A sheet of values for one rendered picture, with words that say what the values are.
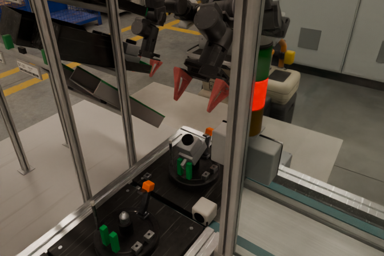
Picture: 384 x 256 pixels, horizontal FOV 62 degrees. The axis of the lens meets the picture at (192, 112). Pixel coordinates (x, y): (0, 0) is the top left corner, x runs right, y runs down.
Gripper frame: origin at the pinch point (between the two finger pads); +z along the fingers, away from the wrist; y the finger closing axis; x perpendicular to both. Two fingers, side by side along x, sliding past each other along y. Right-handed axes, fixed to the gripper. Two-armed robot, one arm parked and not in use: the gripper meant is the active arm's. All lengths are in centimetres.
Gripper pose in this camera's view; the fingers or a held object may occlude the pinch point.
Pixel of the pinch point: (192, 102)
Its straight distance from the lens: 75.7
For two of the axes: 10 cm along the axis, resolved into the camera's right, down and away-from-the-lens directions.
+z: -4.0, 9.1, -1.0
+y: 8.1, 3.0, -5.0
